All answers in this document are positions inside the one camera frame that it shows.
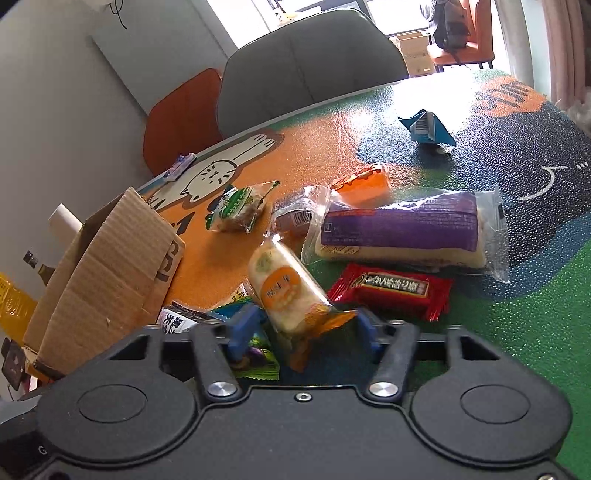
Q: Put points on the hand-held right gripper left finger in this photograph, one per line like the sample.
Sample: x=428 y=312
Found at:
x=244 y=328

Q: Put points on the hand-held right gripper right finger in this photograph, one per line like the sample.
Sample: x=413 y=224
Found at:
x=367 y=330

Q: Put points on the orange white snack packet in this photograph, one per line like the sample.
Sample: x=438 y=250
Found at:
x=281 y=286

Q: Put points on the green white snack packet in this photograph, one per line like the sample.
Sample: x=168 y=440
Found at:
x=238 y=207

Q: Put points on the brown cardboard box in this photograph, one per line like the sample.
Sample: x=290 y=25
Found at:
x=101 y=277

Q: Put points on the green purple snack packet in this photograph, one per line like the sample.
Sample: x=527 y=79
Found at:
x=258 y=362

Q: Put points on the red snack packet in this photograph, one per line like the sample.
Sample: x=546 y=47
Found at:
x=392 y=288

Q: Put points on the black white snack packet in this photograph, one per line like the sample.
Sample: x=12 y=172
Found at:
x=178 y=318

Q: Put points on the long purple snack packet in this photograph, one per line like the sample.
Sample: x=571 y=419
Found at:
x=401 y=226

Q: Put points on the clear wrapped brown snack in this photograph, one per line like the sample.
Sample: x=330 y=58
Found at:
x=298 y=214

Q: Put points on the small purple wrapper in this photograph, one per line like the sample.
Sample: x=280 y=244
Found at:
x=179 y=166

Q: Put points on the printed cat table mat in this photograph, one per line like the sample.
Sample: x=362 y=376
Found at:
x=323 y=147

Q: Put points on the white paper roll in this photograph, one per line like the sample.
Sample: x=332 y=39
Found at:
x=64 y=224

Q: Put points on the blue paper packet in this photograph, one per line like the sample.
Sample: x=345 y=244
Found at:
x=427 y=127

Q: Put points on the dark glass bottle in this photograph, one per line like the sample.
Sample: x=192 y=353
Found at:
x=40 y=267

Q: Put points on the yellow bottle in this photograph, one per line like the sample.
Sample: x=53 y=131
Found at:
x=14 y=302

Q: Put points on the black device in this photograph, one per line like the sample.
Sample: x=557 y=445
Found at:
x=11 y=364

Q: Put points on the grey chair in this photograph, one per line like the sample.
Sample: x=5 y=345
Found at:
x=304 y=64

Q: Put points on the stacked cardboard boxes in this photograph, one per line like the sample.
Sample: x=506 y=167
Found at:
x=413 y=50

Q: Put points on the white board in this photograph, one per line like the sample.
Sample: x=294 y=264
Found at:
x=152 y=46

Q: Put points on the clear plastic bag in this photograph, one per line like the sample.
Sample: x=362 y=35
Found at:
x=581 y=113

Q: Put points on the orange chair with black legs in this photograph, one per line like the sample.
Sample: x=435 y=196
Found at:
x=475 y=32

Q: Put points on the black backpack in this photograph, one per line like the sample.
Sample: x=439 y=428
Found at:
x=450 y=23

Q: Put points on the pink curtain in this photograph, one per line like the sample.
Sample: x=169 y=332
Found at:
x=565 y=41

